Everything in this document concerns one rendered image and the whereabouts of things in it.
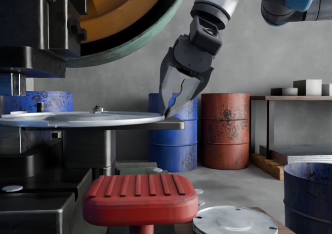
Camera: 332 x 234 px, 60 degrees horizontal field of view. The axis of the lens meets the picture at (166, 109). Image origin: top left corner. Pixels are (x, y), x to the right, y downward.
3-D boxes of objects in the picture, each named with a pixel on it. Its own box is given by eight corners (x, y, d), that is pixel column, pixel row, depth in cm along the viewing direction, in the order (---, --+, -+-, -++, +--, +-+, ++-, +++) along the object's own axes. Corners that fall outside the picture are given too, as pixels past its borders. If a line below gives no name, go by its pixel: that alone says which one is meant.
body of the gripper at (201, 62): (195, 83, 59) (220, 29, 59) (206, 80, 51) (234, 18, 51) (161, 66, 58) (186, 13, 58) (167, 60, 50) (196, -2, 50)
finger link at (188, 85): (175, 122, 57) (194, 80, 57) (180, 125, 51) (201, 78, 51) (160, 116, 57) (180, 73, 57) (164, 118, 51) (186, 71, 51)
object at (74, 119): (172, 127, 37) (172, 120, 37) (-63, 128, 35) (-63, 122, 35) (159, 114, 66) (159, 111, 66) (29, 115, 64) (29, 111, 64)
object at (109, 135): (175, 178, 60) (175, 114, 59) (186, 203, 46) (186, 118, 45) (51, 181, 58) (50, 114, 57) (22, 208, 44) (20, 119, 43)
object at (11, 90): (28, 96, 52) (28, 75, 52) (17, 95, 47) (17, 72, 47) (10, 96, 52) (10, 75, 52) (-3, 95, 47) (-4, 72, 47)
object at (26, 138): (51, 139, 58) (51, 116, 58) (20, 153, 43) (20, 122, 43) (5, 139, 57) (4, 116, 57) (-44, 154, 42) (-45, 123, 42)
